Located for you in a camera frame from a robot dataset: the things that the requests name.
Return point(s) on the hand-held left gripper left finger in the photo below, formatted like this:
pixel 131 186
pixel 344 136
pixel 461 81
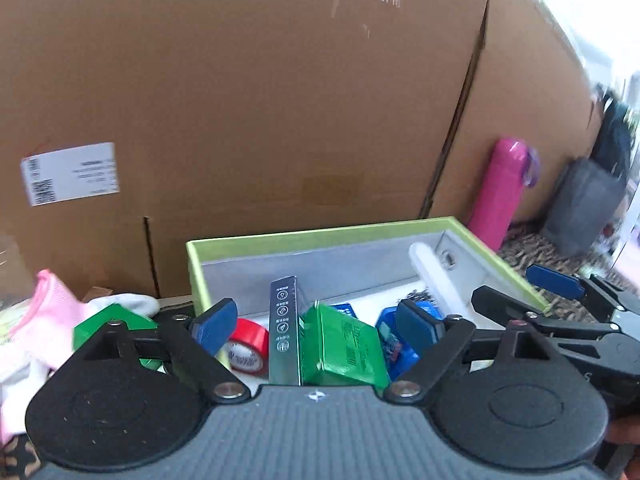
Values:
pixel 215 322

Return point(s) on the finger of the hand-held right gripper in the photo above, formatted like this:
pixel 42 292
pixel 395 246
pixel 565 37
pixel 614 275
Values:
pixel 500 300
pixel 552 277

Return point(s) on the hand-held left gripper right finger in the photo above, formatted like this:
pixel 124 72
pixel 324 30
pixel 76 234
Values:
pixel 417 322

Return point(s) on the steel wool scourer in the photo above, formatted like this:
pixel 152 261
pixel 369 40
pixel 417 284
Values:
pixel 415 295

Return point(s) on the blue shiny packet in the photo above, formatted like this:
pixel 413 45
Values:
pixel 387 340

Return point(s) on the red tape roll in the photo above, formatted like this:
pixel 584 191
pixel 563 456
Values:
pixel 247 340

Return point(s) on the white plastic tube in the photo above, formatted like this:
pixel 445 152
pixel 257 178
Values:
pixel 435 275

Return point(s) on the dark box with white icons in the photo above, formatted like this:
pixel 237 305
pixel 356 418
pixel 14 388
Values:
pixel 282 330

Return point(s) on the blue printed box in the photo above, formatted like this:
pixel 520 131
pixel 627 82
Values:
pixel 345 309

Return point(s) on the green and white box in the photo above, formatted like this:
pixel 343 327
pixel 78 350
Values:
pixel 135 321

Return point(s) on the green shiny packet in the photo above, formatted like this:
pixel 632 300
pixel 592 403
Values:
pixel 340 345

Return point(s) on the white sock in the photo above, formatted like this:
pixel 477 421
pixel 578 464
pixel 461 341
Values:
pixel 130 304

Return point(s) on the lime green box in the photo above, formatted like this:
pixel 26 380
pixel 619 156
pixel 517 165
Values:
pixel 325 270

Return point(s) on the rose gold box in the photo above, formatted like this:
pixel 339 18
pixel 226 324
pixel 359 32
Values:
pixel 100 294

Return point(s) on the black letter-print mat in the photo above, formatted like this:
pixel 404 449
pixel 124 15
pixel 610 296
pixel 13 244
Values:
pixel 530 250

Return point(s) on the grey bag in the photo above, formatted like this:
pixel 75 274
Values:
pixel 580 205

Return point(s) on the pink insulated bottle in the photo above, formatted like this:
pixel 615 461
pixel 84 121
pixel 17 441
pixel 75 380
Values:
pixel 495 195

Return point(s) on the black bag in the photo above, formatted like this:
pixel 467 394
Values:
pixel 612 140

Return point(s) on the pink sock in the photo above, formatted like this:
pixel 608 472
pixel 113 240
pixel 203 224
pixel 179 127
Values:
pixel 45 305

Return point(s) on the plain cardboard box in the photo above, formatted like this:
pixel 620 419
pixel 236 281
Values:
pixel 525 85

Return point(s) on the large labelled cardboard box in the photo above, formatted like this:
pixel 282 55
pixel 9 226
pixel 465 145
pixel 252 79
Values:
pixel 250 110

